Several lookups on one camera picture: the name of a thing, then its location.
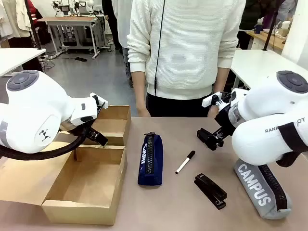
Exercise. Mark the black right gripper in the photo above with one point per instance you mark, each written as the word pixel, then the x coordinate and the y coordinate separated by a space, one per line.
pixel 225 120

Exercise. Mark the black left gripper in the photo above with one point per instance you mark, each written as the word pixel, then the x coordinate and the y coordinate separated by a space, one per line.
pixel 89 133

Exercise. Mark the large cardboard box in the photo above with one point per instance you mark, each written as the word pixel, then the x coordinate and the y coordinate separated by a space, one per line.
pixel 84 173

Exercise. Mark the white marker with black cap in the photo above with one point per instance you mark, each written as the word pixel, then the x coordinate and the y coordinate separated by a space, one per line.
pixel 185 162

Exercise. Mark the grey CAMPUS pencil case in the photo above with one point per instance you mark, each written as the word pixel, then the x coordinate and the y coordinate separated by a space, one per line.
pixel 252 190

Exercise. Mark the navy blue zipper pencil case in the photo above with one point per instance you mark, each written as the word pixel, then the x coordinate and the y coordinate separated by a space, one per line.
pixel 156 168

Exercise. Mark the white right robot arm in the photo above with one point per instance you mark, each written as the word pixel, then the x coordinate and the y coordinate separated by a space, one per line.
pixel 260 144

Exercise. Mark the person's left forearm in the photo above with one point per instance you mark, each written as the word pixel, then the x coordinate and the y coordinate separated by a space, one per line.
pixel 221 79

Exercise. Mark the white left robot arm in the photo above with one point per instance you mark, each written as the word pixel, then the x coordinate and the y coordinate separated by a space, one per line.
pixel 31 108

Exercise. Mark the person's right forearm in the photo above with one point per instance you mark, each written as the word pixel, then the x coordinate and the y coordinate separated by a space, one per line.
pixel 139 89

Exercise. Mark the person's left hand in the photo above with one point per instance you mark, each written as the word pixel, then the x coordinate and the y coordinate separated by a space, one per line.
pixel 213 112

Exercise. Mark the person's right hand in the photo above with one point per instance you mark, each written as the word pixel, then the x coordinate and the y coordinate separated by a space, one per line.
pixel 142 111

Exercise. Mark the black trousers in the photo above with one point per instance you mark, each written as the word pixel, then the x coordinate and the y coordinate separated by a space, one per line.
pixel 178 107

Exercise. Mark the black shoes on floor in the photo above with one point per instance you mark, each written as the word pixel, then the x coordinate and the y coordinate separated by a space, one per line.
pixel 81 59

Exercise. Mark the large white table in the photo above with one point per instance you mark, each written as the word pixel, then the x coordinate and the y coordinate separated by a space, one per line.
pixel 260 65

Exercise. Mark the person in white sweater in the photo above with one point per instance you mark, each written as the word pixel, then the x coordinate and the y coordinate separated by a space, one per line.
pixel 187 48

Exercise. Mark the light wooden table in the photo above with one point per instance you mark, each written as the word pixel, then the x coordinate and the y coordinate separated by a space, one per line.
pixel 272 39

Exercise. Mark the dark blue cup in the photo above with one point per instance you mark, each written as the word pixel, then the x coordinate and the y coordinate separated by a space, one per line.
pixel 258 29

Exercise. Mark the white desk with white leg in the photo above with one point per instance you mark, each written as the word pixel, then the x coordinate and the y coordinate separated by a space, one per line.
pixel 16 57

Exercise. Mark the bystander in white top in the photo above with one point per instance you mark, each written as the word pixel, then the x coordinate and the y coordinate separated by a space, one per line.
pixel 122 24

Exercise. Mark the bystander in black clothes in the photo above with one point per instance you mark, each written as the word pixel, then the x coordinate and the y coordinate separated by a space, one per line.
pixel 111 21

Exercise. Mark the black stand pole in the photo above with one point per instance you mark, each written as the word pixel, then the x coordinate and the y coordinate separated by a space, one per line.
pixel 33 24
pixel 270 29

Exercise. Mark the wooden-top workbench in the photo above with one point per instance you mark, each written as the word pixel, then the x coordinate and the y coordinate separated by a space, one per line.
pixel 72 19

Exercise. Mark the bystander in dark green jacket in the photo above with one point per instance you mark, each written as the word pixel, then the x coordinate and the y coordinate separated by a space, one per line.
pixel 250 14

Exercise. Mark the white cylinder container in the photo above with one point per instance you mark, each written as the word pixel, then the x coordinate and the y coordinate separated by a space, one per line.
pixel 286 27

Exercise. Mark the small white background robot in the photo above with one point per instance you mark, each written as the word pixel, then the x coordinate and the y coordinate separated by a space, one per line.
pixel 83 4

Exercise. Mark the red garment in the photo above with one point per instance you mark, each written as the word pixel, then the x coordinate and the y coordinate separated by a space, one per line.
pixel 34 12

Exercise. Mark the bystander in purple top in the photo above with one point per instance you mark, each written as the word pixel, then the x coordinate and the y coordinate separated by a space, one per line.
pixel 284 9

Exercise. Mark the bystander in beige jacket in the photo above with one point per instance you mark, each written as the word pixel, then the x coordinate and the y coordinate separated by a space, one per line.
pixel 16 16

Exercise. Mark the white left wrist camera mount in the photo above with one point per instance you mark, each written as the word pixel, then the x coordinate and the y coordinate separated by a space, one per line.
pixel 103 103

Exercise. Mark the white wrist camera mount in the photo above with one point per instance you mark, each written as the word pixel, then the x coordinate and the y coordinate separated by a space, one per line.
pixel 208 101
pixel 103 103

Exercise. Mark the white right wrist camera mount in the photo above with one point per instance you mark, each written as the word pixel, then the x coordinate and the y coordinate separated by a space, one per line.
pixel 208 101

